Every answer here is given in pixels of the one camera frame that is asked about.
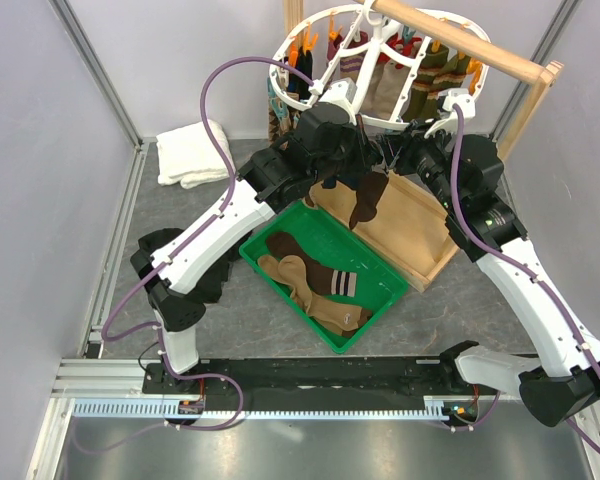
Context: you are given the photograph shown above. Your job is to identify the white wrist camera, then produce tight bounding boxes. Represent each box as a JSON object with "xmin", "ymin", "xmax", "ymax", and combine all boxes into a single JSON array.
[
  {"xmin": 425, "ymin": 88, "xmax": 476, "ymax": 138},
  {"xmin": 317, "ymin": 78, "xmax": 357, "ymax": 119}
]

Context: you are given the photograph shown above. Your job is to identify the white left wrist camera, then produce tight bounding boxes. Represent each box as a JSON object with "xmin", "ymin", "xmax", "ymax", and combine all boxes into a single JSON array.
[{"xmin": 317, "ymin": 78, "xmax": 357, "ymax": 119}]

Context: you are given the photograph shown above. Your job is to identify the black cloth pile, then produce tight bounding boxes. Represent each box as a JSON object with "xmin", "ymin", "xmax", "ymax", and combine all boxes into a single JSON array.
[{"xmin": 131, "ymin": 228, "xmax": 233, "ymax": 304}]

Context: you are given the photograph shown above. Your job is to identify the green plastic bin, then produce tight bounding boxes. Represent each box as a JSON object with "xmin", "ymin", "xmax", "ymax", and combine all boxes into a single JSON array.
[{"xmin": 240, "ymin": 203, "xmax": 407, "ymax": 354}]

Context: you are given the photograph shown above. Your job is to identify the argyle brown orange sock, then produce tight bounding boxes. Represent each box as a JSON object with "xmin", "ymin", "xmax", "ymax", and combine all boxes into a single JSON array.
[{"xmin": 268, "ymin": 99, "xmax": 299, "ymax": 143}]

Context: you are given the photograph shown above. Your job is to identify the wooden rack frame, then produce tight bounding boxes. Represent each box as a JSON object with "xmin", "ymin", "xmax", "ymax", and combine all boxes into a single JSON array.
[{"xmin": 283, "ymin": 0, "xmax": 565, "ymax": 294}]

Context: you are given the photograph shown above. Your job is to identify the brown striped sock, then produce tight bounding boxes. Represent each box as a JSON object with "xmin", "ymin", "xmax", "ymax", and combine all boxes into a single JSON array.
[
  {"xmin": 265, "ymin": 231, "xmax": 357, "ymax": 298},
  {"xmin": 349, "ymin": 172, "xmax": 388, "ymax": 230}
]

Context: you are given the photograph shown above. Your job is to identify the olive striped hanging sock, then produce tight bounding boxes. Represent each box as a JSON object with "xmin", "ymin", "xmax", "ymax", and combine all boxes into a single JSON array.
[{"xmin": 402, "ymin": 43, "xmax": 471, "ymax": 122}]

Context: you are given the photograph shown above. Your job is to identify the beige red hanging sock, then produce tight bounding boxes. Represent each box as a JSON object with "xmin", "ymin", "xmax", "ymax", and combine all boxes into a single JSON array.
[{"xmin": 361, "ymin": 58, "xmax": 410, "ymax": 120}]

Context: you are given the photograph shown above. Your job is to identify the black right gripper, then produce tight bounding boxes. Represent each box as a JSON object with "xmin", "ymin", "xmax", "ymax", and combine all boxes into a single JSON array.
[{"xmin": 375, "ymin": 117, "xmax": 462, "ymax": 213}]

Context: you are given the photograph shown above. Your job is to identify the purple striped tan sock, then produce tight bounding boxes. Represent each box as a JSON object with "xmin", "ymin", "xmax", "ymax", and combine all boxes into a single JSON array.
[{"xmin": 326, "ymin": 31, "xmax": 369, "ymax": 81}]

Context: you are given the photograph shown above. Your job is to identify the white folded towel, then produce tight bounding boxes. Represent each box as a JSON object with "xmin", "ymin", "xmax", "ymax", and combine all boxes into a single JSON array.
[{"xmin": 156, "ymin": 122, "xmax": 230, "ymax": 189}]

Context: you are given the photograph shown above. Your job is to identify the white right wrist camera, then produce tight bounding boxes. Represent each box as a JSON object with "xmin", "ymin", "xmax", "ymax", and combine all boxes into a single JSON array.
[{"xmin": 425, "ymin": 88, "xmax": 476, "ymax": 138}]

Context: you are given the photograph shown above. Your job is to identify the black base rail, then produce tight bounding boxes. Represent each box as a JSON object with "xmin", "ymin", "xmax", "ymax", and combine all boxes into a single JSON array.
[{"xmin": 143, "ymin": 354, "xmax": 496, "ymax": 397}]

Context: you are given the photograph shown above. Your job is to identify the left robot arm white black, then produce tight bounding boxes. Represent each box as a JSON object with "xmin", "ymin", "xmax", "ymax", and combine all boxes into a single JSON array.
[{"xmin": 133, "ymin": 100, "xmax": 381, "ymax": 393}]

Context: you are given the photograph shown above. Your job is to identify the black hanging sock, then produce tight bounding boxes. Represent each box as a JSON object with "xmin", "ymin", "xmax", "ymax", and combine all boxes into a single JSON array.
[{"xmin": 288, "ymin": 49, "xmax": 313, "ymax": 100}]

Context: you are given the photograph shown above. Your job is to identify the grey cable duct strip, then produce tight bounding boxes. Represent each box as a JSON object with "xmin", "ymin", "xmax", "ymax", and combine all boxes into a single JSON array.
[{"xmin": 73, "ymin": 398, "xmax": 451, "ymax": 421}]

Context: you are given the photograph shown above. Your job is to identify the white oval sock hanger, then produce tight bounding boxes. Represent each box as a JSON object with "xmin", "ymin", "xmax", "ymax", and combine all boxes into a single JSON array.
[{"xmin": 268, "ymin": 4, "xmax": 490, "ymax": 130}]

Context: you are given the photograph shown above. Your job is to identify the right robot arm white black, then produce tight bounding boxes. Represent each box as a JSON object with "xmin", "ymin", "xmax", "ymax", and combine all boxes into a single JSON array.
[{"xmin": 379, "ymin": 124, "xmax": 600, "ymax": 426}]

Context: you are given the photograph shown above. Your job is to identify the tan sock in bin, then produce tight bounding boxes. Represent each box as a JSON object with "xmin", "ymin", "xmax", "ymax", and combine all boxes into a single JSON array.
[{"xmin": 257, "ymin": 255, "xmax": 373, "ymax": 338}]

